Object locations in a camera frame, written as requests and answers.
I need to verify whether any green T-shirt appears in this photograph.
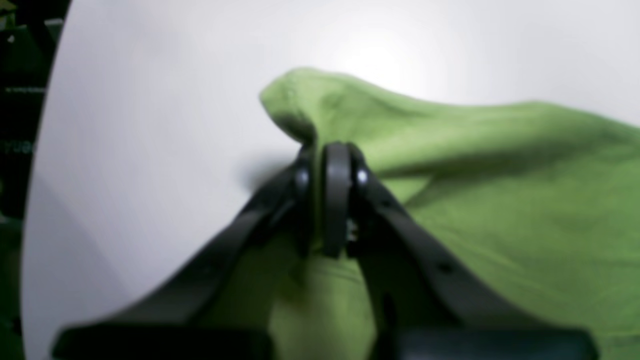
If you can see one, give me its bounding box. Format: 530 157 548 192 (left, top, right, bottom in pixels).
200 67 640 360

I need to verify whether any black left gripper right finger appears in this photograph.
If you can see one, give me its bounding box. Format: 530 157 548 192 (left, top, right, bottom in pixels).
322 142 600 360

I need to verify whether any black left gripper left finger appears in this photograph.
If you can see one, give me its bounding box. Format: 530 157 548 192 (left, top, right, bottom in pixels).
51 145 314 360

